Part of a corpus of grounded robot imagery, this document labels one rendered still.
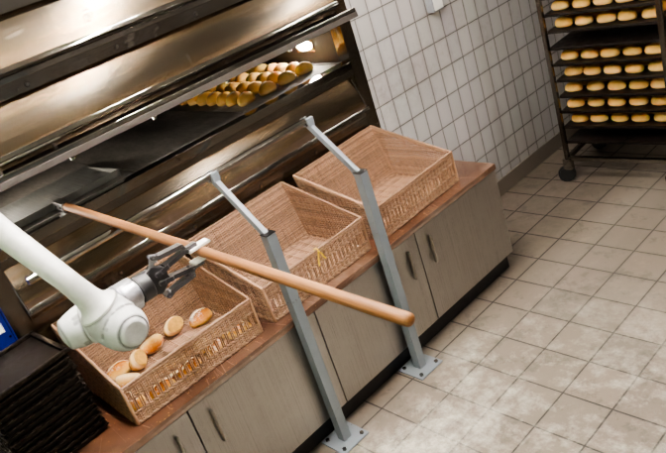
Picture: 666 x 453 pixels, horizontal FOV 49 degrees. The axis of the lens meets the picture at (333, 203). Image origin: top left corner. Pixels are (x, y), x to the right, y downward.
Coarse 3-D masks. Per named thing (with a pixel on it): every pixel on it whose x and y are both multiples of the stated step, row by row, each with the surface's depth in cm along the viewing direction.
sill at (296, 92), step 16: (336, 64) 350; (320, 80) 337; (288, 96) 326; (256, 112) 315; (272, 112) 320; (224, 128) 306; (240, 128) 310; (192, 144) 299; (208, 144) 301; (160, 160) 292; (176, 160) 292; (128, 176) 284; (144, 176) 283; (112, 192) 275; (96, 208) 272; (48, 224) 261; (64, 224) 264; (0, 256) 251
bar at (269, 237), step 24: (312, 120) 287; (264, 144) 274; (216, 168) 262; (360, 192) 283; (144, 216) 244; (96, 240) 234; (264, 240) 253; (384, 240) 290; (384, 264) 295; (288, 288) 260; (312, 336) 270; (408, 336) 308; (312, 360) 272; (432, 360) 316; (336, 408) 282; (336, 432) 288; (360, 432) 288
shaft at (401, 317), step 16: (64, 208) 265; (80, 208) 256; (112, 224) 235; (128, 224) 228; (160, 240) 212; (176, 240) 206; (208, 256) 192; (224, 256) 187; (256, 272) 176; (272, 272) 172; (304, 288) 163; (320, 288) 159; (336, 288) 157; (352, 304) 151; (368, 304) 148; (384, 304) 146; (400, 320) 141
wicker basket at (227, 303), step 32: (192, 288) 294; (224, 288) 273; (160, 320) 285; (224, 320) 256; (256, 320) 265; (96, 352) 270; (128, 352) 277; (160, 352) 276; (192, 352) 249; (224, 352) 258; (96, 384) 254; (128, 384) 234; (192, 384) 250; (128, 416) 243
